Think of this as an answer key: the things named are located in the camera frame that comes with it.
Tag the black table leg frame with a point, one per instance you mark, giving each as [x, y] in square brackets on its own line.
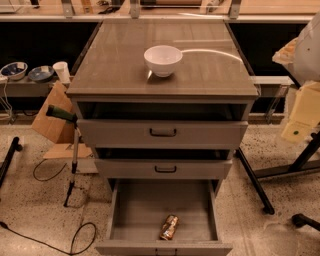
[301, 164]

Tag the grey drawer cabinet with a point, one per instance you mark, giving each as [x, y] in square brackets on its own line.
[211, 83]

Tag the black caster foot right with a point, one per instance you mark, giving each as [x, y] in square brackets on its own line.
[300, 220]

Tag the middle grey drawer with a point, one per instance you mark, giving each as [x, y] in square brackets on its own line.
[163, 169]

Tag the orange soda can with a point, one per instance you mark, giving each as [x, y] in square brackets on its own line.
[169, 227]

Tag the brown cardboard box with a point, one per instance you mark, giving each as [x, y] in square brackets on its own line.
[56, 130]

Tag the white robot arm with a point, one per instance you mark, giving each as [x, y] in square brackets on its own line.
[301, 57]

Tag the bottom grey drawer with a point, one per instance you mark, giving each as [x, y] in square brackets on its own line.
[140, 207]

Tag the black stand leg left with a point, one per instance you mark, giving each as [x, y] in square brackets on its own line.
[14, 147]

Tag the white paper cup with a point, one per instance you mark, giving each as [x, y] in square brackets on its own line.
[61, 69]

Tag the blue patterned bowl right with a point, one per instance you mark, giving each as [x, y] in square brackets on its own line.
[41, 74]

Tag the white bowl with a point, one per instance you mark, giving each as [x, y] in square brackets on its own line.
[162, 60]

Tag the top grey drawer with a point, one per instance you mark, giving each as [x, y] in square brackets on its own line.
[161, 134]

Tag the grey drawer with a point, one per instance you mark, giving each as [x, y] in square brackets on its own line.
[140, 207]
[163, 169]
[161, 134]

